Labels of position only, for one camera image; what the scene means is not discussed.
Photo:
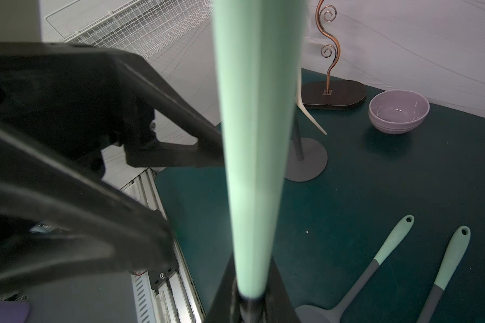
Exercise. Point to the copper swirl glass holder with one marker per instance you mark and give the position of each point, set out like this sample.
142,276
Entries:
331,95

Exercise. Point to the white wire basket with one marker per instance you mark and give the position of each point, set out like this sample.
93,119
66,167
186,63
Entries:
141,27

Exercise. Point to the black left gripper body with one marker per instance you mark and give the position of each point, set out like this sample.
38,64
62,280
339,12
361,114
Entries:
60,106

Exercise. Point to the lilac bowl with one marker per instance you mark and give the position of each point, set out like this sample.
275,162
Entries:
396,112

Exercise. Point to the grey utensil rack stand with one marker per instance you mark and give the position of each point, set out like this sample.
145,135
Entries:
307,157

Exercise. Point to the mint grey pointed spatula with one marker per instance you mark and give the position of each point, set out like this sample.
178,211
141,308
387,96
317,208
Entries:
257,47

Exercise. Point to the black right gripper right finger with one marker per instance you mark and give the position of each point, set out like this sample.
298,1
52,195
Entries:
278,307

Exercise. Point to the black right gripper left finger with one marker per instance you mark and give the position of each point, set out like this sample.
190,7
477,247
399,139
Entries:
226,305

